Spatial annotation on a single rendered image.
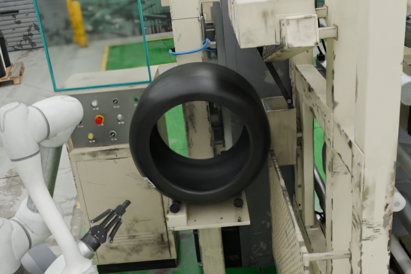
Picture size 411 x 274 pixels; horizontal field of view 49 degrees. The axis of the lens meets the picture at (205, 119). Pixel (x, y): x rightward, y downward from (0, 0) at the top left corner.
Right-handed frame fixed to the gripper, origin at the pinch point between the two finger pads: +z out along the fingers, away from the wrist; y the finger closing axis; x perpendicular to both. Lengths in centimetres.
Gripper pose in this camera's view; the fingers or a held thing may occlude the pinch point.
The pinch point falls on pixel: (123, 207)
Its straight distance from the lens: 190.5
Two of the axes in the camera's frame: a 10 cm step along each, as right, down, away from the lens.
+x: 5.5, -0.9, -8.3
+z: 6.0, -6.5, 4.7
